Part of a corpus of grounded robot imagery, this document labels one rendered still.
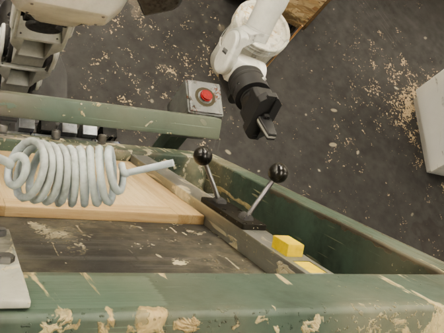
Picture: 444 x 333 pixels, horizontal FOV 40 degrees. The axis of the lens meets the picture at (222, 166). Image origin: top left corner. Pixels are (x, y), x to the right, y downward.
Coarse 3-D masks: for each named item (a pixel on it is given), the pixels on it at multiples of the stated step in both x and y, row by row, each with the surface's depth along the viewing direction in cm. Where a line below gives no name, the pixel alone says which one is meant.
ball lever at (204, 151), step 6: (198, 150) 117; (204, 150) 117; (210, 150) 118; (198, 156) 117; (204, 156) 116; (210, 156) 117; (198, 162) 117; (204, 162) 117; (210, 174) 119; (210, 180) 120; (216, 186) 120; (216, 192) 121; (216, 198) 121; (222, 198) 121
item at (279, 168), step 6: (270, 168) 111; (276, 168) 110; (282, 168) 110; (270, 174) 111; (276, 174) 110; (282, 174) 110; (270, 180) 111; (276, 180) 111; (282, 180) 111; (270, 186) 111; (264, 192) 111; (258, 198) 111; (252, 204) 111; (258, 204) 111; (252, 210) 111; (240, 216) 111; (246, 216) 110
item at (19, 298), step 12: (0, 228) 61; (0, 240) 59; (12, 240) 60; (0, 252) 54; (12, 252) 57; (0, 264) 53; (12, 264) 54; (0, 276) 50; (12, 276) 51; (0, 288) 48; (12, 288) 48; (24, 288) 49; (0, 300) 46; (12, 300) 46; (24, 300) 47
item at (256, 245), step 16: (144, 160) 165; (160, 176) 148; (176, 176) 148; (176, 192) 137; (192, 192) 132; (208, 208) 120; (208, 224) 120; (224, 224) 113; (240, 240) 107; (256, 240) 102; (256, 256) 101; (272, 256) 96; (288, 256) 95; (304, 256) 96; (272, 272) 96; (288, 272) 92; (304, 272) 88
